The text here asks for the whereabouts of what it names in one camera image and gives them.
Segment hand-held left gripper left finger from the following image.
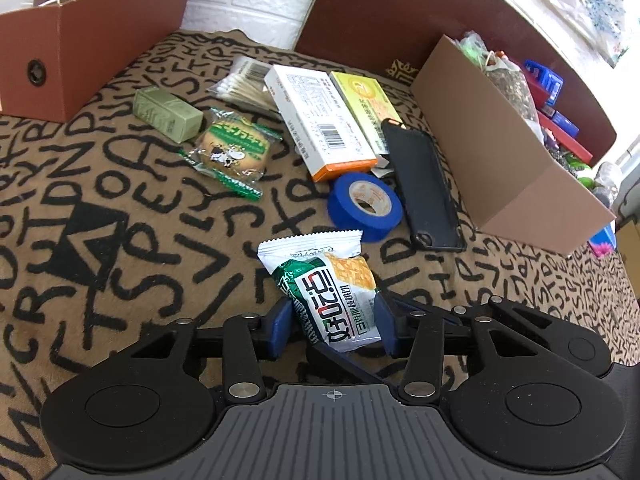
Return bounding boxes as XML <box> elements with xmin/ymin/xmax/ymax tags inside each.
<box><xmin>117</xmin><ymin>299</ymin><xmax>296</xmax><ymax>406</ymax></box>

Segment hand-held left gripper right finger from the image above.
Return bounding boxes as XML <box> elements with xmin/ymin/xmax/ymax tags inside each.
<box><xmin>375</xmin><ymin>292</ymin><xmax>556</xmax><ymax>403</ymax></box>

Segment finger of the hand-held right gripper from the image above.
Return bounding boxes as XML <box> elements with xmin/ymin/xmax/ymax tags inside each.
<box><xmin>392</xmin><ymin>295</ymin><xmax>556</xmax><ymax>333</ymax></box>

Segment white green snack packet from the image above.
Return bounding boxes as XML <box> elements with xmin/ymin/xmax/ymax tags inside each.
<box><xmin>257</xmin><ymin>229</ymin><xmax>383</xmax><ymax>356</ymax></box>

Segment brown storage box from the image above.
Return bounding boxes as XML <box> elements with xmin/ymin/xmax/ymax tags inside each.
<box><xmin>0</xmin><ymin>0</ymin><xmax>198</xmax><ymax>123</ymax></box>

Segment colourful packet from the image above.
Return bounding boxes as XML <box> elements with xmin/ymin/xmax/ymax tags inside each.
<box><xmin>589</xmin><ymin>225</ymin><xmax>619</xmax><ymax>257</ymax></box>

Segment blue tape roll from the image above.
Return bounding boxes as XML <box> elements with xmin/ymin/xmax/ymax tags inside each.
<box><xmin>327</xmin><ymin>171</ymin><xmax>405</xmax><ymax>243</ymax></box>

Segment black phone case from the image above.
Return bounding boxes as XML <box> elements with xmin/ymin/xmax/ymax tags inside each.
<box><xmin>381</xmin><ymin>118</ymin><xmax>467</xmax><ymax>252</ymax></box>

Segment cardboard box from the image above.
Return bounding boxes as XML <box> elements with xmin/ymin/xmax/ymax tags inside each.
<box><xmin>410</xmin><ymin>34</ymin><xmax>617</xmax><ymax>256</ymax></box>

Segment green plastic toys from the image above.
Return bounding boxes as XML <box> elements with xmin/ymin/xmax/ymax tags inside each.
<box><xmin>575</xmin><ymin>160</ymin><xmax>623</xmax><ymax>203</ymax></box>

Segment long red box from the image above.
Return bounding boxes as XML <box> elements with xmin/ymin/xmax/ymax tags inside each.
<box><xmin>525</xmin><ymin>72</ymin><xmax>594</xmax><ymax>167</ymax></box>

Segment green cookie packet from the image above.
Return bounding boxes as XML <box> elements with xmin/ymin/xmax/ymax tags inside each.
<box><xmin>179</xmin><ymin>106</ymin><xmax>283</xmax><ymax>202</ymax></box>

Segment blue plastic box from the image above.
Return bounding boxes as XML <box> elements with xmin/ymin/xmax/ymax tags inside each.
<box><xmin>524</xmin><ymin>60</ymin><xmax>565</xmax><ymax>106</ymax></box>
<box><xmin>550</xmin><ymin>110</ymin><xmax>581</xmax><ymax>138</ymax></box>

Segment letter printed blanket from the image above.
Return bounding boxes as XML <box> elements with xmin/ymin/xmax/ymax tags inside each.
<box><xmin>0</xmin><ymin>30</ymin><xmax>640</xmax><ymax>480</ymax></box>

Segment bag of dried mix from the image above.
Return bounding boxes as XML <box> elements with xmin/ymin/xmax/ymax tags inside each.
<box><xmin>482</xmin><ymin>57</ymin><xmax>546</xmax><ymax>136</ymax></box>

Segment white orange medicine box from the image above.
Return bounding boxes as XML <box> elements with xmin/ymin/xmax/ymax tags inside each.
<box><xmin>263</xmin><ymin>64</ymin><xmax>379</xmax><ymax>183</ymax></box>

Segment yellow medicine box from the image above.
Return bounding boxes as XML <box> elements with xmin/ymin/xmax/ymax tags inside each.
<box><xmin>330</xmin><ymin>71</ymin><xmax>403</xmax><ymax>156</ymax></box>

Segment cotton swab pack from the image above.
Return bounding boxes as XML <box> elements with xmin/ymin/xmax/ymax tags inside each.
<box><xmin>207</xmin><ymin>56</ymin><xmax>283</xmax><ymax>116</ymax></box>

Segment small green box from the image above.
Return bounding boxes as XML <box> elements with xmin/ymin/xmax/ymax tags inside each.
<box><xmin>132</xmin><ymin>86</ymin><xmax>205</xmax><ymax>143</ymax></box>

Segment green plastic bag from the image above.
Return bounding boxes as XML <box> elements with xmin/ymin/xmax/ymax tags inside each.
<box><xmin>457</xmin><ymin>31</ymin><xmax>493</xmax><ymax>66</ymax></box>

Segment floral cloth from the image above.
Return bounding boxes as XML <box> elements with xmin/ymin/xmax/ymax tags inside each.
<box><xmin>520</xmin><ymin>0</ymin><xmax>632</xmax><ymax>68</ymax></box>

